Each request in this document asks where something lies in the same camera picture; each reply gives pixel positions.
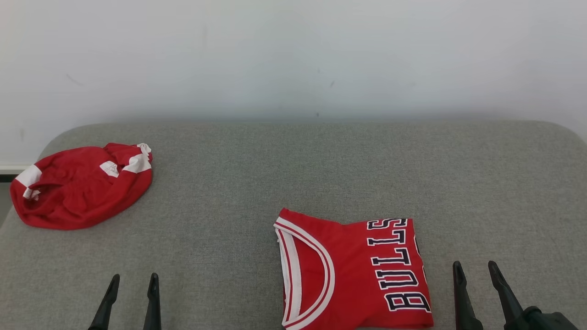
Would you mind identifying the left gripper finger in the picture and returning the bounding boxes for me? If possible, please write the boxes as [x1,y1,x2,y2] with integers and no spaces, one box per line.
[88,274,121,330]
[143,273,162,330]

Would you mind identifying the grey fabric sofa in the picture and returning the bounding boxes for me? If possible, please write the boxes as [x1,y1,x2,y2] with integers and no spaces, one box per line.
[0,120,587,330]

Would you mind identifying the red white Bulls shorts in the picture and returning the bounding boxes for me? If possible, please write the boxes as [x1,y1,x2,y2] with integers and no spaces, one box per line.
[9,143,153,230]

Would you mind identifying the red white Bulls jersey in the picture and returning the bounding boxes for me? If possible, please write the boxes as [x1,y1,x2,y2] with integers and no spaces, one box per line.
[274,208,434,330]

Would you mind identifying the white skirting board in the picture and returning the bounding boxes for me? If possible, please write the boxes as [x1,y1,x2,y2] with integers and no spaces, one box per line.
[0,164,35,176]

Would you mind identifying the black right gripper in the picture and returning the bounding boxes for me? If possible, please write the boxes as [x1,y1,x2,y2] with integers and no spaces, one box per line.
[452,260,579,330]

